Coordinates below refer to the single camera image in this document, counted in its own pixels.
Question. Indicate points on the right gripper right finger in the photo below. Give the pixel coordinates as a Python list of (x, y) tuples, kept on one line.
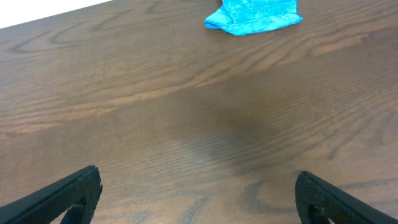
[(318, 201)]

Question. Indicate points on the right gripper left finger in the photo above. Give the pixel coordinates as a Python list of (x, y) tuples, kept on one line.
[(75, 195)]

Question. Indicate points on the blue crumpled cloth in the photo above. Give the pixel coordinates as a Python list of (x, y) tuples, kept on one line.
[(243, 17)]

